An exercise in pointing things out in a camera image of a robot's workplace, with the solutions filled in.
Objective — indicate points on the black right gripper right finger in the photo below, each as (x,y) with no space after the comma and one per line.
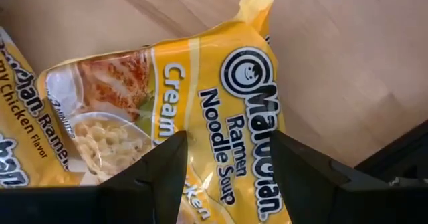
(317,197)

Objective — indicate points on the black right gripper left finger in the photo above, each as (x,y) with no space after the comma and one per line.
(140,197)

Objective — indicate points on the yellow Maruchan noodle pack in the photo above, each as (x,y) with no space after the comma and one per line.
(23,133)
(214,70)

